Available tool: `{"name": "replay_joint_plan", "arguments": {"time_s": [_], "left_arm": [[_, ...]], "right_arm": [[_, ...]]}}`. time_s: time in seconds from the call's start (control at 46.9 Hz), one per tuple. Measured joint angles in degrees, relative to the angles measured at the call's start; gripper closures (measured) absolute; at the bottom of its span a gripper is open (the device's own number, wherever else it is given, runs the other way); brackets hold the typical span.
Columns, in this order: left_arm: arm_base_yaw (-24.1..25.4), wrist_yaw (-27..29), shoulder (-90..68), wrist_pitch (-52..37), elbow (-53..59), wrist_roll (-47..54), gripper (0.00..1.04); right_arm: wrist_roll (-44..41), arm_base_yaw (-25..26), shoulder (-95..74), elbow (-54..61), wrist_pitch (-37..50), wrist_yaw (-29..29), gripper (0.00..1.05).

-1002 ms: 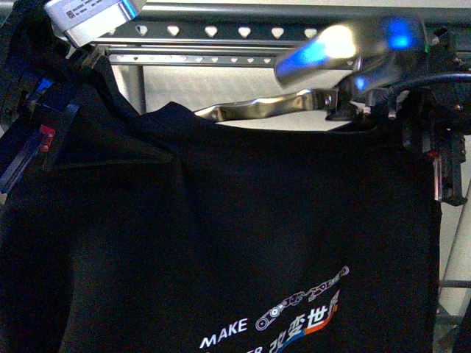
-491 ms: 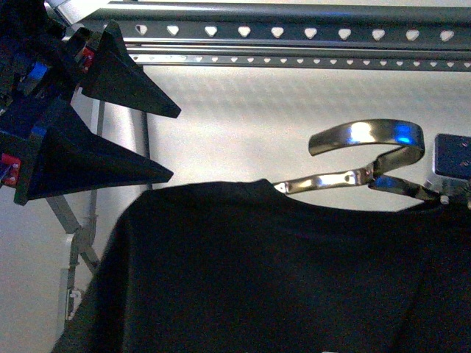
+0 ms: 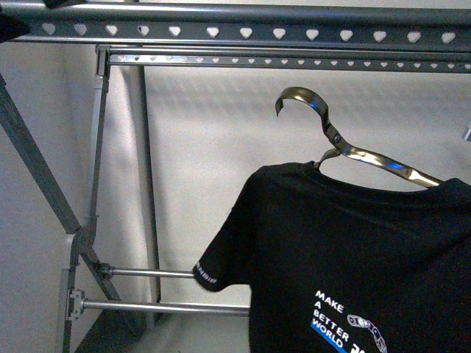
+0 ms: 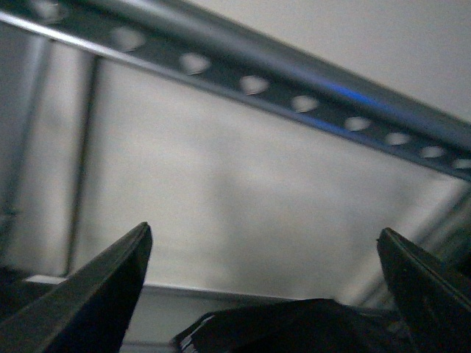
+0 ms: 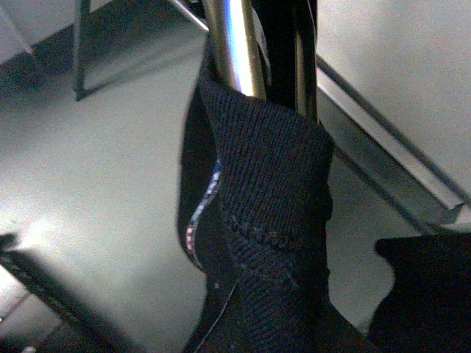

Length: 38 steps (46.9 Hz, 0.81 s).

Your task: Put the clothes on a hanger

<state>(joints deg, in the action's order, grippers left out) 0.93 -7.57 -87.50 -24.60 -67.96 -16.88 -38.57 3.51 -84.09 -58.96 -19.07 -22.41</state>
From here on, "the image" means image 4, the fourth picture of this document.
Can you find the black garment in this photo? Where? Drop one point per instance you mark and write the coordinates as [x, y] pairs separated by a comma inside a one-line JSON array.
[[312, 325]]

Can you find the grey bottom rack bar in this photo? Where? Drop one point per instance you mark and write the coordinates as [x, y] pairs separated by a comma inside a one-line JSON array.
[[176, 291]]

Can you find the grey telescopic rack leg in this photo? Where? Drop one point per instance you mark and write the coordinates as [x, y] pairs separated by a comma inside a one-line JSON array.
[[23, 59]]

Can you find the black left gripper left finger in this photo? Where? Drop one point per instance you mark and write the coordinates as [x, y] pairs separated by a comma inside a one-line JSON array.
[[89, 311]]

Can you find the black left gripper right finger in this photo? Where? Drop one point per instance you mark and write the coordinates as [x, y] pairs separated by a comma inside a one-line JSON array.
[[433, 301]]

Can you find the grey perforated front rack rail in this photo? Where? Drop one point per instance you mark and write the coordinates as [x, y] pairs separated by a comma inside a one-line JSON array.
[[189, 44]]

